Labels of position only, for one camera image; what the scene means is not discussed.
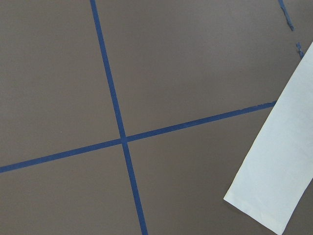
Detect cream long-sleeve cat shirt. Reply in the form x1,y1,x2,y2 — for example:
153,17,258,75
224,48,313,235

